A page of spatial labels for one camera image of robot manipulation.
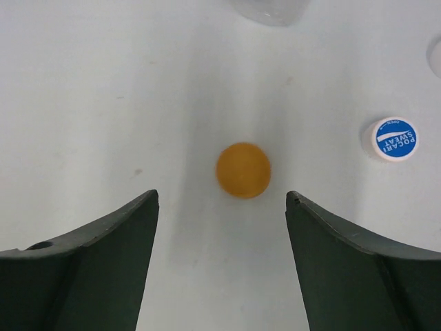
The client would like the white bottle cap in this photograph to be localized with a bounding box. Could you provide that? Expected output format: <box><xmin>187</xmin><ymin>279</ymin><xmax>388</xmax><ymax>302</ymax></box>
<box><xmin>427</xmin><ymin>39</ymin><xmax>441</xmax><ymax>78</ymax></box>

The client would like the blue bottle cap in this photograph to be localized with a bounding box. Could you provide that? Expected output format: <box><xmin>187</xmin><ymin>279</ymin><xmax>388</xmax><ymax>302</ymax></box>
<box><xmin>361</xmin><ymin>117</ymin><xmax>420</xmax><ymax>163</ymax></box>

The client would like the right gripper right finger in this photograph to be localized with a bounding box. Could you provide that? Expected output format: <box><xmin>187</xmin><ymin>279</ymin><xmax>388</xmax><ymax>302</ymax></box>
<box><xmin>285</xmin><ymin>191</ymin><xmax>440</xmax><ymax>330</ymax></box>

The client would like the clear unlabeled plastic bottle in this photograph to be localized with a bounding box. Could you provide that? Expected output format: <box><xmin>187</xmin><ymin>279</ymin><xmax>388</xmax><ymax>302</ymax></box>
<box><xmin>230</xmin><ymin>0</ymin><xmax>310</xmax><ymax>27</ymax></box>

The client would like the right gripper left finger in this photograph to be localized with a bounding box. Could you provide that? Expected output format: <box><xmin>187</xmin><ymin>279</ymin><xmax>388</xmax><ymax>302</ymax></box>
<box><xmin>1</xmin><ymin>190</ymin><xmax>159</xmax><ymax>330</ymax></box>

